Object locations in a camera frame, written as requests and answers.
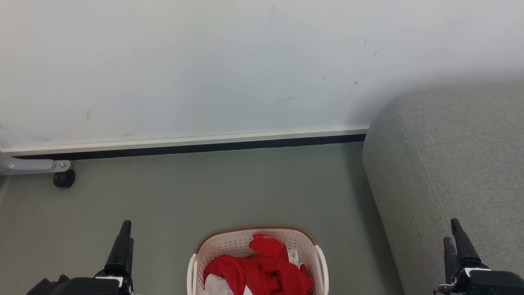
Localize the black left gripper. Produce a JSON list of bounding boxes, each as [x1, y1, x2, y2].
[[49, 220, 136, 295]]

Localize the white and black baseboard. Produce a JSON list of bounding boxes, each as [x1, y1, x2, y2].
[[0, 126, 370, 161]]

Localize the grey fabric sofa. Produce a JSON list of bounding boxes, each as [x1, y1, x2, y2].
[[362, 80, 524, 295]]

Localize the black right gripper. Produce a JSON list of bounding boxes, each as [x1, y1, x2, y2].
[[434, 218, 524, 295]]

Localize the black caster wheel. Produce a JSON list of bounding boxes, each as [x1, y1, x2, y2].
[[53, 170, 76, 188]]

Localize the cream perforated laundry basket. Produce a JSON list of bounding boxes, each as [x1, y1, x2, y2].
[[187, 224, 329, 295]]

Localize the red and white jersey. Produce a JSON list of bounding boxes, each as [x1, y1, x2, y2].
[[203, 234, 314, 295]]

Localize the grey metal stand leg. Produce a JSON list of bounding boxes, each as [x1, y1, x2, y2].
[[0, 151, 71, 177]]

